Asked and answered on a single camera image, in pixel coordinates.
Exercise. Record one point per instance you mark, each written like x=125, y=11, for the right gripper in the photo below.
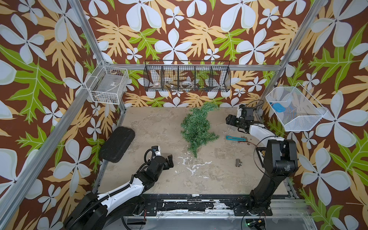
x=231, y=122

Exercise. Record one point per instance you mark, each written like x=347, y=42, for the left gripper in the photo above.
x=166, y=165

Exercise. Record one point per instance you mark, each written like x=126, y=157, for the small green christmas tree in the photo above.
x=196, y=127

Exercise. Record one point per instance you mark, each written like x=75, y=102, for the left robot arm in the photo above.
x=92, y=211

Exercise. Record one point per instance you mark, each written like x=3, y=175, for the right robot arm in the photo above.
x=279, y=162

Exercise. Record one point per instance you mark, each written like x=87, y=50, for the teal battery connector tool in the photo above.
x=231, y=138

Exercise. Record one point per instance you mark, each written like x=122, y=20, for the small metal pipe fitting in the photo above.
x=238, y=163

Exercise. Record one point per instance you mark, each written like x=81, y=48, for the blue object in basket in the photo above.
x=279, y=108

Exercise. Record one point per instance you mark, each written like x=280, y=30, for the black oval pad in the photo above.
x=115, y=147

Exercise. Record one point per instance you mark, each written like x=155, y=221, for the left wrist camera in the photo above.
x=156, y=151

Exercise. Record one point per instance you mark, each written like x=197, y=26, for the white wire basket right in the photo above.
x=303, y=110

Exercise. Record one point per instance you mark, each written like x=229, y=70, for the white wire basket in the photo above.
x=303, y=110
x=107, y=84

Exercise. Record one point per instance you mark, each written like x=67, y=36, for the black wire basket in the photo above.
x=186, y=75

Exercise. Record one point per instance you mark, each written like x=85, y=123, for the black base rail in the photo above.
x=150, y=204

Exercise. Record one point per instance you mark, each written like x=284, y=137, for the white wire basket left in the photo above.
x=107, y=84

